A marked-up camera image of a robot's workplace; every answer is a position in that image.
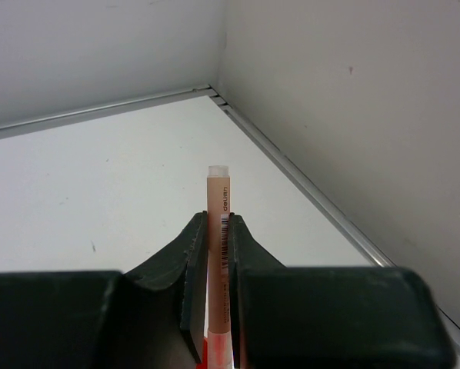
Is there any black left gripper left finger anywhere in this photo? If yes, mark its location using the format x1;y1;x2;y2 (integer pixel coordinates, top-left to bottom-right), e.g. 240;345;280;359
0;212;208;368

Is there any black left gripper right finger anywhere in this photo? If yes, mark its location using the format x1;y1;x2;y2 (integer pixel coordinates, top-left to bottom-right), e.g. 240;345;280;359
228;214;456;368

